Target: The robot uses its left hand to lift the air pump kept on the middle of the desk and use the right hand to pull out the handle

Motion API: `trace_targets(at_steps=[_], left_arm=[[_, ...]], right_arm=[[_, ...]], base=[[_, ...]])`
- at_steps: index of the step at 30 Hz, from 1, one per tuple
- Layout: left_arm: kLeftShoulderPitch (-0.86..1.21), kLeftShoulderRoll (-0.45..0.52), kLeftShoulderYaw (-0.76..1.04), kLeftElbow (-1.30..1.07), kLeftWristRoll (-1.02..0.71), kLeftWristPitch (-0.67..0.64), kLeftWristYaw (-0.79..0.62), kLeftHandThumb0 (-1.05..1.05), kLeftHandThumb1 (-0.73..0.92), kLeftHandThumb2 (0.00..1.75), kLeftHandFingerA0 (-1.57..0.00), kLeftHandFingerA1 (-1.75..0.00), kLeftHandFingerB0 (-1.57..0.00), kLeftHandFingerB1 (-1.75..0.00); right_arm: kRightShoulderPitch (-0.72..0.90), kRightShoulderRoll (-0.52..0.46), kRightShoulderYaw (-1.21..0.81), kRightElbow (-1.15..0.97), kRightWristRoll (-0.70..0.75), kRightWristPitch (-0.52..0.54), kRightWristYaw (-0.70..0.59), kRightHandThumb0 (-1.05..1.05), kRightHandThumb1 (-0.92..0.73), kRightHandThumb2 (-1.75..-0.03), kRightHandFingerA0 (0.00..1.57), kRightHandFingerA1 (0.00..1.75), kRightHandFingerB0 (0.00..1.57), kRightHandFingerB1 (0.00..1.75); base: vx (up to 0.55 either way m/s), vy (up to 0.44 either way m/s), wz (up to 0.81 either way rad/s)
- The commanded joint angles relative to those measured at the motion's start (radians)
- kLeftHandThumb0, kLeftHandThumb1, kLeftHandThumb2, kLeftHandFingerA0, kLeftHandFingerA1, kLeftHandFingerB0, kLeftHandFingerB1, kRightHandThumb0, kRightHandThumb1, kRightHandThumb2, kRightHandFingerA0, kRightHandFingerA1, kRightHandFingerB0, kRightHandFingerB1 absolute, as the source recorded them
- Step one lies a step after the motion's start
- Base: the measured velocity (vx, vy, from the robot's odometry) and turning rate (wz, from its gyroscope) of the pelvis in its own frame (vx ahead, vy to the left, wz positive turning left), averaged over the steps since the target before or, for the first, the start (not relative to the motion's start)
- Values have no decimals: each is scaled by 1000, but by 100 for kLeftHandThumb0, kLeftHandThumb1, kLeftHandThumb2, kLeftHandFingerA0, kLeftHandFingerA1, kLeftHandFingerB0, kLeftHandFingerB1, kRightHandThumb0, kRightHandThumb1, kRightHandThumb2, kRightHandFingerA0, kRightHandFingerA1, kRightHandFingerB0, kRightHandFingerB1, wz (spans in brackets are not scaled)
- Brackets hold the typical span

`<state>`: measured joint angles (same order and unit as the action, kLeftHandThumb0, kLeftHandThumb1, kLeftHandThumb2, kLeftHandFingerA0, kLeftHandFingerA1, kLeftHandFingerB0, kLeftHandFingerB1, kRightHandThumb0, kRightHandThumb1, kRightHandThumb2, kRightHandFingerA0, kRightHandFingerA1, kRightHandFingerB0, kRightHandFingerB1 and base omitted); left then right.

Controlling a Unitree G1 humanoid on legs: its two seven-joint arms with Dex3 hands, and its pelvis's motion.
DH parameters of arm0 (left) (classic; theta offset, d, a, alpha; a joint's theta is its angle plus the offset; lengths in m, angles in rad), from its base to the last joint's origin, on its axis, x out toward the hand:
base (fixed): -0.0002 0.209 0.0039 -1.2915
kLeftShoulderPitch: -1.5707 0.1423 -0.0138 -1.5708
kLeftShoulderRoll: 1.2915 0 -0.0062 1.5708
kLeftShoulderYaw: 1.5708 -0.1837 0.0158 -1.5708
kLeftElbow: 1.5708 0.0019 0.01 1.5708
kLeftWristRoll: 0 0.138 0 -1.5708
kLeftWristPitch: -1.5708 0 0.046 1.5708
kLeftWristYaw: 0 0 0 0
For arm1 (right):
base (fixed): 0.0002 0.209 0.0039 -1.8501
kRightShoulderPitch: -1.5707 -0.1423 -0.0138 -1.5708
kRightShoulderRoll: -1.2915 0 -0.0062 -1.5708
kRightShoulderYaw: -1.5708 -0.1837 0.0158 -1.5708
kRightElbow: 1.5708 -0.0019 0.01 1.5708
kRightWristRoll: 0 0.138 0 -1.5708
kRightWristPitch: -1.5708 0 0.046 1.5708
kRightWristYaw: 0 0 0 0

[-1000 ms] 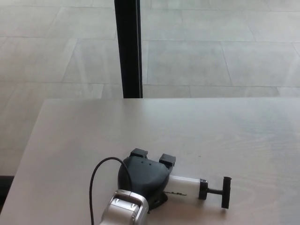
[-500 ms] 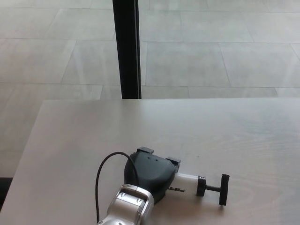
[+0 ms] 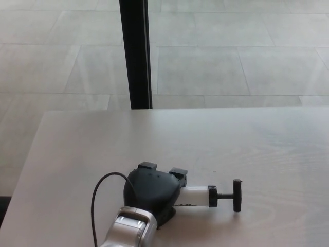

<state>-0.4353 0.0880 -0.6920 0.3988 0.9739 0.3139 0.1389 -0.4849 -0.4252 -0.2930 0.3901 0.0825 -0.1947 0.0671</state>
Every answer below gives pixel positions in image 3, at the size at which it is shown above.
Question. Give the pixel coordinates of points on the black metal post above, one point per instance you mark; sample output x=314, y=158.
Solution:
x=135, y=54

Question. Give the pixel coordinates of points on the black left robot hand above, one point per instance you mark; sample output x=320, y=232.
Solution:
x=150, y=190

